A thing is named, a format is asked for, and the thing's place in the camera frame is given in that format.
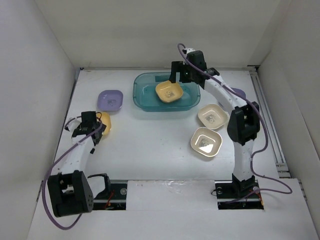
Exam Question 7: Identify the yellow square plate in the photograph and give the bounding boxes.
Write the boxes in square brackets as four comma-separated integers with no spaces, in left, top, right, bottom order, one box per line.
[155,80,184,104]

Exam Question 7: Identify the purple square plate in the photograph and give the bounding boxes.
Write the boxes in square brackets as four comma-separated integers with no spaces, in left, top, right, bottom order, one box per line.
[97,90,124,112]
[231,87,246,98]

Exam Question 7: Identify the teal plastic bin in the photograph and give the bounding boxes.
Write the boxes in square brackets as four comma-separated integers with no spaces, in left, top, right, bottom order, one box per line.
[132,72,201,112]

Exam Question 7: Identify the cream square plate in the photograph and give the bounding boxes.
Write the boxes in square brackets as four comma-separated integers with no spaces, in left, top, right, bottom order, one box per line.
[197,104,229,130]
[190,127,223,158]

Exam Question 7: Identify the cream square plate front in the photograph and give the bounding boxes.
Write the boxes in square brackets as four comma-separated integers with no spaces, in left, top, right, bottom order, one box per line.
[190,127,223,158]

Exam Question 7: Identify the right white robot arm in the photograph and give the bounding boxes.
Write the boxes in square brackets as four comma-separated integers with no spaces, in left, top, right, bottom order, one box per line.
[169,44,260,199]

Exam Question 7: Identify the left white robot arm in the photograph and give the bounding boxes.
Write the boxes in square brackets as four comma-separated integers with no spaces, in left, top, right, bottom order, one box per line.
[47,111,112,218]

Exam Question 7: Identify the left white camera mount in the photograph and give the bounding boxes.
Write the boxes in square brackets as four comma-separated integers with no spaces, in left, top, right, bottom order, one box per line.
[64,117,81,133]

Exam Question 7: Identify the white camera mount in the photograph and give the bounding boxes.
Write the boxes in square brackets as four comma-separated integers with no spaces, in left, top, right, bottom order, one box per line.
[64,117,81,133]
[182,47,196,56]

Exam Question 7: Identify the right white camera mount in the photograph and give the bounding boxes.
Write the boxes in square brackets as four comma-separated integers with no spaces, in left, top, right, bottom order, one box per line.
[182,47,196,56]

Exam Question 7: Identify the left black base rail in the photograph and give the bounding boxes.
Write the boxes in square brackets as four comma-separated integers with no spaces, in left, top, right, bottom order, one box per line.
[93,181,128,211]

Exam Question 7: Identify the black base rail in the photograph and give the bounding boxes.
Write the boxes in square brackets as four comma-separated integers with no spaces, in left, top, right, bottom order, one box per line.
[93,181,128,211]
[211,180,264,210]

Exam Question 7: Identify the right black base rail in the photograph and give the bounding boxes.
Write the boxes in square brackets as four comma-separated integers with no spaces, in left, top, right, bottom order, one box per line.
[211,180,264,210]

